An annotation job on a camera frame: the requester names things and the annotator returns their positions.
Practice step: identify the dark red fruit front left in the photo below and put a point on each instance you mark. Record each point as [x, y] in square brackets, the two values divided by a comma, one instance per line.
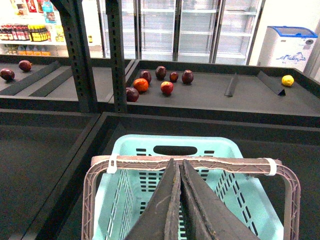
[132, 95]

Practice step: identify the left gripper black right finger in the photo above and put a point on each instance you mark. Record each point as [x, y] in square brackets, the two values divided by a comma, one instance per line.
[205, 216]

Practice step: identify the black divider strip far left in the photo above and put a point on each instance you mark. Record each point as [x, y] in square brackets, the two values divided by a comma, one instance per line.
[29, 80]

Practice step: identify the dark metal upright post left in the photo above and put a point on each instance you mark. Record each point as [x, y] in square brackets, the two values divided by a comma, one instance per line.
[73, 23]

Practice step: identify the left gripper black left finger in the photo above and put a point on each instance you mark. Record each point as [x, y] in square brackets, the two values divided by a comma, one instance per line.
[160, 219]

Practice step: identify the mint green plastic basket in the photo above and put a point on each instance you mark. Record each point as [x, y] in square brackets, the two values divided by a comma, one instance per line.
[127, 195]

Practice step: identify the black divider strip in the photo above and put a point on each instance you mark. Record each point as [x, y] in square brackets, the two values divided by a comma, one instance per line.
[29, 80]
[53, 83]

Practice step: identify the white blue chest freezer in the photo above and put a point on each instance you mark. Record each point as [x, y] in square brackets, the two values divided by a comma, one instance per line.
[287, 47]

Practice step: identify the white zip tie left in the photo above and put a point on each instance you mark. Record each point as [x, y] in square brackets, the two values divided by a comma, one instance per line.
[112, 164]

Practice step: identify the dark metal upright post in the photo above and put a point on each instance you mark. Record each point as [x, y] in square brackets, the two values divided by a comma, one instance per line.
[73, 23]
[115, 31]

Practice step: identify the black shelf divider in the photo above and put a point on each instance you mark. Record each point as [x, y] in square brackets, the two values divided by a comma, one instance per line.
[271, 83]
[230, 90]

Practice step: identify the yellow lemon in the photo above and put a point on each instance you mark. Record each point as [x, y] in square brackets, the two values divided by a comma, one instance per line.
[287, 80]

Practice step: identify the black shelf divider right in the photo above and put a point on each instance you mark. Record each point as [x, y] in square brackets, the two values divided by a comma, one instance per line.
[271, 83]

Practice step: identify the white zip tie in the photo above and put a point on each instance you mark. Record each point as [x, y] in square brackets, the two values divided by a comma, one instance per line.
[112, 164]
[273, 167]

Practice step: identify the glass door refrigerator cabinet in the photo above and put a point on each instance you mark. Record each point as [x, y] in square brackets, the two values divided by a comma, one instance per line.
[196, 31]

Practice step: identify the white zip tie right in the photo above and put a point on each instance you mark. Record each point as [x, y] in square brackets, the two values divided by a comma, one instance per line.
[273, 167]

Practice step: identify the red yellow apple on shelf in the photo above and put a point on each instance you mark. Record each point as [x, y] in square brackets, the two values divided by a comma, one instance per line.
[166, 87]

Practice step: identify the dark red fruit behind orange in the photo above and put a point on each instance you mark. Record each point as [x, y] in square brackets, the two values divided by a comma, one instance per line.
[145, 74]

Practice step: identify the small dark red fruit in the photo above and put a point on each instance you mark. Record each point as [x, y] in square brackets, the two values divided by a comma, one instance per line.
[173, 77]

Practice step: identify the dark red fruit far left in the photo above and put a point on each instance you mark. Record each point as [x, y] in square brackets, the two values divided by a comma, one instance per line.
[7, 74]

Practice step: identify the black shelf divider left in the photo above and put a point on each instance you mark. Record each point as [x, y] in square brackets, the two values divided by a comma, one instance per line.
[230, 90]

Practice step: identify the dark red fruit back centre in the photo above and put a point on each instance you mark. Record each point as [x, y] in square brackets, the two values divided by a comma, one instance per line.
[160, 72]

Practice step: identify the dark red fruit right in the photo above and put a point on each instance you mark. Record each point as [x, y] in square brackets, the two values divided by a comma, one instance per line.
[187, 77]

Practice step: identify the dark metal upright post right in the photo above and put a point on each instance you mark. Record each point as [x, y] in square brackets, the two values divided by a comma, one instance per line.
[115, 31]

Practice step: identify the dark red fruit left back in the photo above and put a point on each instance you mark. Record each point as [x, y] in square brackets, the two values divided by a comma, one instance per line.
[25, 65]

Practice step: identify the store shelf with bottles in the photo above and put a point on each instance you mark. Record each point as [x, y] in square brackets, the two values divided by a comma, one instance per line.
[31, 27]

